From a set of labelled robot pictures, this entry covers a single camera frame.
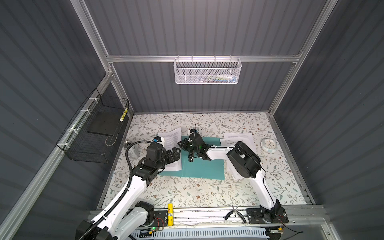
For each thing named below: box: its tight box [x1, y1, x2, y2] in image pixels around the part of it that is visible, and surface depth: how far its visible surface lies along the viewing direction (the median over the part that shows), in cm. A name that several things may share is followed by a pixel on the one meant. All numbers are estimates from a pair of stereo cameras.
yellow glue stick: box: [167, 202, 174, 226], surface depth 75 cm
